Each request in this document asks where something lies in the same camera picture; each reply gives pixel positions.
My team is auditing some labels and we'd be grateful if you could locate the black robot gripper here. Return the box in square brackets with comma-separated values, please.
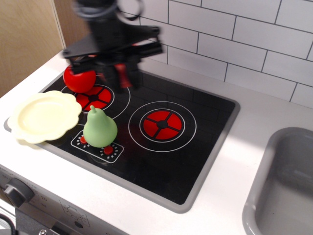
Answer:
[63, 16, 162, 93]

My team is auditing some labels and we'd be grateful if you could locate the orange plastic cup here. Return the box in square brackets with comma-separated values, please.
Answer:
[114, 64, 132, 89]

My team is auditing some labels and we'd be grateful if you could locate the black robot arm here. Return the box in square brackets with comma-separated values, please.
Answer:
[63, 0, 163, 92]

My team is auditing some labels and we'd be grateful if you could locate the cream scalloped plate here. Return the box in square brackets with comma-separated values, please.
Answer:
[7, 91, 82, 144]

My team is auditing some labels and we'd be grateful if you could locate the red toy apple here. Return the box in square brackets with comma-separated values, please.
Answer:
[63, 66, 96, 93]

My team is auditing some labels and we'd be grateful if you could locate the green toy pear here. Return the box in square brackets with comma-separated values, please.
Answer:
[83, 105, 118, 148]

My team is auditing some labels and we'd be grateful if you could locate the black toy stove top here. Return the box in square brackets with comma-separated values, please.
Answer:
[40, 72, 240, 213]

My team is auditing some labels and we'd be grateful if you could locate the wooden side panel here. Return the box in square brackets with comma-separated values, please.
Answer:
[0, 0, 89, 95]

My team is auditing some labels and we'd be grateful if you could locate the grey oven control panel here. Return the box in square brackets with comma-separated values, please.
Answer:
[0, 166, 125, 235]

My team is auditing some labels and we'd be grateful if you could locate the grey oven knob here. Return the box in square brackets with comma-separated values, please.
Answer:
[4, 178, 35, 208]

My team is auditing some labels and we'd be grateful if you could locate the grey sink basin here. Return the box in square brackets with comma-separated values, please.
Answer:
[242, 127, 313, 235]

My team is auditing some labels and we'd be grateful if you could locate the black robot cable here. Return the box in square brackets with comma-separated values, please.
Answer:
[116, 0, 145, 21]

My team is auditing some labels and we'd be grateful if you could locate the black cable bottom left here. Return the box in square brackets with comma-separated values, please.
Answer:
[0, 213, 18, 235]

